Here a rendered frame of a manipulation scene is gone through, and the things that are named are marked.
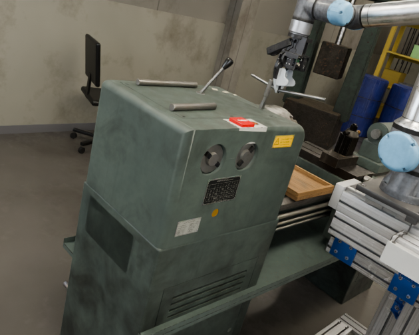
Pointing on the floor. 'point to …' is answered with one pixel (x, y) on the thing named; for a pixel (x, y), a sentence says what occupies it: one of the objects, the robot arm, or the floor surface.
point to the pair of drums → (365, 97)
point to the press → (355, 70)
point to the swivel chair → (92, 69)
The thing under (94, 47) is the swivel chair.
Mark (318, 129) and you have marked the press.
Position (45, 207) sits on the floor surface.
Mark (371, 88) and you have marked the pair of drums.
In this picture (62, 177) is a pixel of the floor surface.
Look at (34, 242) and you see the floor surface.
